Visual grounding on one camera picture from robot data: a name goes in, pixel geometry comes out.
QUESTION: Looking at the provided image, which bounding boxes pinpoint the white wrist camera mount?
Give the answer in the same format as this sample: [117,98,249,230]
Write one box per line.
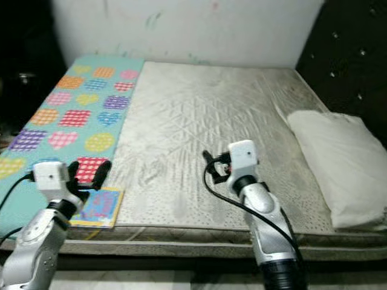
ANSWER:
[227,140,259,185]
[32,161,79,209]

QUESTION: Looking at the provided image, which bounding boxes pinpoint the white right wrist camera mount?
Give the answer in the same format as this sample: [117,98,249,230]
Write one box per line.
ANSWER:
[227,140,259,185]

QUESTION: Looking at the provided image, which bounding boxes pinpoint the long black left arm cable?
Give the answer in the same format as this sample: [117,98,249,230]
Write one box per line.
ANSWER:
[0,174,35,206]

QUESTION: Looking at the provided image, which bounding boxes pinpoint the short black left arm cable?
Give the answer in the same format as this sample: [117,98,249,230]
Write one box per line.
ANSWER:
[0,227,22,239]

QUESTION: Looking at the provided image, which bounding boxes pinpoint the grey quilted mattress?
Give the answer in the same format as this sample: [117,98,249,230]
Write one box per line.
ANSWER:
[0,60,387,262]

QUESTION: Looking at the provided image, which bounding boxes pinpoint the white pillow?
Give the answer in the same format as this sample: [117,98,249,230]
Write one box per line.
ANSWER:
[286,110,387,230]

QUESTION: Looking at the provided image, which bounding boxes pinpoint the teal blanket coloured hearts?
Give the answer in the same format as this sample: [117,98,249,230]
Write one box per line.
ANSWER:
[0,56,146,236]

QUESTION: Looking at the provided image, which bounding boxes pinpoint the yellow-edged blue children's book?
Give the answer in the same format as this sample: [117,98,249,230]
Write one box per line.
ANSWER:
[68,186,125,229]

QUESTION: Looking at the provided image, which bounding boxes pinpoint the dark cabinet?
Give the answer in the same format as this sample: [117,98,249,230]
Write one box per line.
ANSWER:
[0,0,73,131]

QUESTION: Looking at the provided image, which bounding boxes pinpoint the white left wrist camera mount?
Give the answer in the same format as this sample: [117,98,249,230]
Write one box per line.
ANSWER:
[32,161,79,209]

